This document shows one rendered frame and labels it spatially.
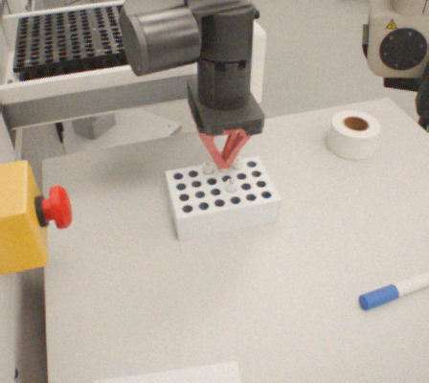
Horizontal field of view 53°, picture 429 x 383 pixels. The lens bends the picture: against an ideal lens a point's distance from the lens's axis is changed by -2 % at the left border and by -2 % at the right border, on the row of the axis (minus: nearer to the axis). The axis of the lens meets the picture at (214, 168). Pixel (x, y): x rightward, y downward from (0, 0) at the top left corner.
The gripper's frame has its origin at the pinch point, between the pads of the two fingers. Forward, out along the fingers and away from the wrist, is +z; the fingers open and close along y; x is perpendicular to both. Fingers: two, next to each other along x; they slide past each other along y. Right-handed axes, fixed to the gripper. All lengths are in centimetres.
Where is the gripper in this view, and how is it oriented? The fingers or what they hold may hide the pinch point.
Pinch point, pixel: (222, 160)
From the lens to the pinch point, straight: 54.4
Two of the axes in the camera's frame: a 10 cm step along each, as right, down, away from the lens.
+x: 9.7, -1.6, 1.8
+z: 0.0, 7.6, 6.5
